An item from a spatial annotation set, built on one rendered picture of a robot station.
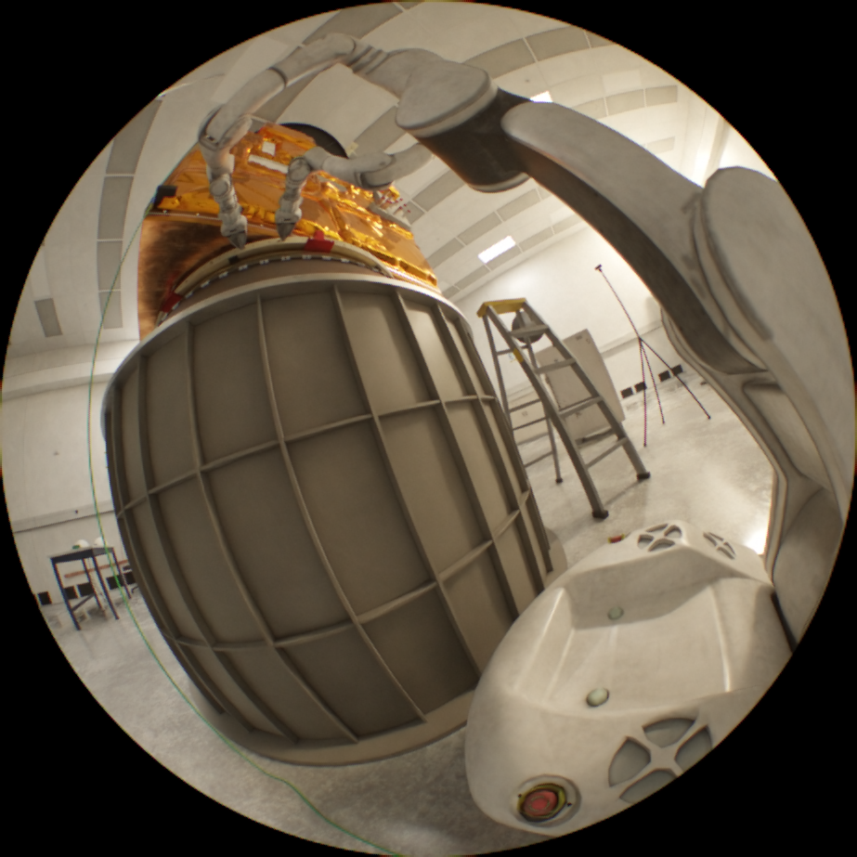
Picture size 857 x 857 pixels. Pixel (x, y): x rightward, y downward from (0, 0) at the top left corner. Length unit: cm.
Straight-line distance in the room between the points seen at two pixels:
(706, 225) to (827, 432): 16
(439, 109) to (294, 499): 65
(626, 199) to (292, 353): 60
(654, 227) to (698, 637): 46
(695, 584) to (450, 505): 55
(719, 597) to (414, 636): 58
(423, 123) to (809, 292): 41
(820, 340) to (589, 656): 43
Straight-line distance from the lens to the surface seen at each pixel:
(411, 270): 191
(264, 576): 57
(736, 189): 26
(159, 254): 138
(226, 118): 73
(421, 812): 73
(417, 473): 59
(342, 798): 82
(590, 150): 32
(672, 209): 28
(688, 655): 44
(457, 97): 41
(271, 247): 126
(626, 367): 810
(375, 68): 85
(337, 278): 70
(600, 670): 44
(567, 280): 868
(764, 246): 23
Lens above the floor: 66
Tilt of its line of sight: 6 degrees up
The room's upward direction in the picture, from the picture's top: 21 degrees counter-clockwise
